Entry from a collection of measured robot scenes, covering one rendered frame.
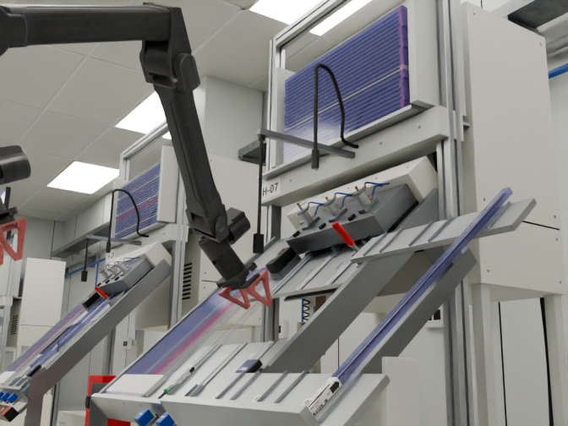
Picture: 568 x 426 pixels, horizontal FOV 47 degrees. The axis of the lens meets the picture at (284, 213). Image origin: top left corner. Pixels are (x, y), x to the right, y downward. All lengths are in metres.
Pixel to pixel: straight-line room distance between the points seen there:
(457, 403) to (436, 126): 0.59
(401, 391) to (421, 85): 0.81
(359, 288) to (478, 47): 0.76
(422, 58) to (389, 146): 0.22
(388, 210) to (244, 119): 3.76
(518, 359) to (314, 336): 2.01
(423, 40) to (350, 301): 0.65
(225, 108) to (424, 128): 3.64
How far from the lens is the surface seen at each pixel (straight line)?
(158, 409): 1.40
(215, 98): 5.08
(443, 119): 1.53
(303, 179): 1.89
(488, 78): 1.77
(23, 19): 1.02
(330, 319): 1.26
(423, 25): 1.63
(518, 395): 3.17
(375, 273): 1.34
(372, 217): 1.43
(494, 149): 1.71
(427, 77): 1.57
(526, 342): 3.14
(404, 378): 0.95
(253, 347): 1.35
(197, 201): 1.40
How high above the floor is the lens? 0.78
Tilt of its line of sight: 14 degrees up
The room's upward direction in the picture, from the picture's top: 1 degrees clockwise
